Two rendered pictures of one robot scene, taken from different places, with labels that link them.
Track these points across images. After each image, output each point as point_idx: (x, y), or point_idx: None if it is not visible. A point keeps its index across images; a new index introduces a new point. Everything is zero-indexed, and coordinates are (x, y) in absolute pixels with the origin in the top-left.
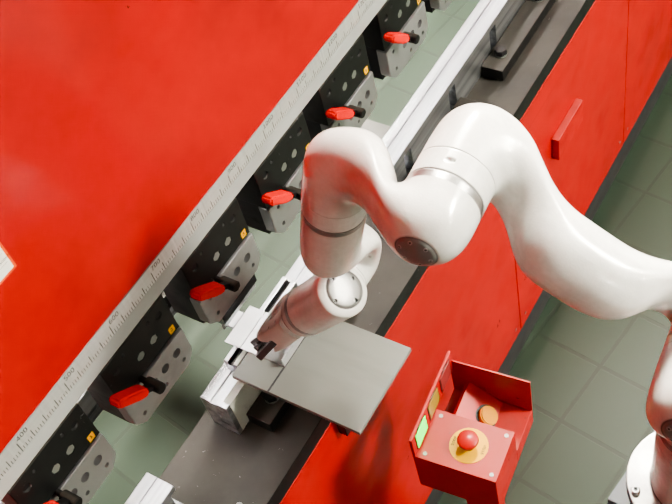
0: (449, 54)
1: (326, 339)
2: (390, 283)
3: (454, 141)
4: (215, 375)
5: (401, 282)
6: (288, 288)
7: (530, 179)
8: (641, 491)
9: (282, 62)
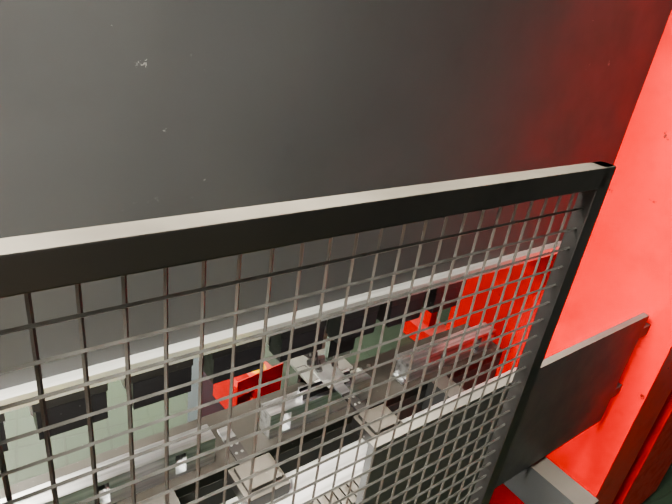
0: (65, 489)
1: (300, 357)
2: (240, 410)
3: None
4: (360, 381)
5: (234, 407)
6: (304, 386)
7: None
8: None
9: None
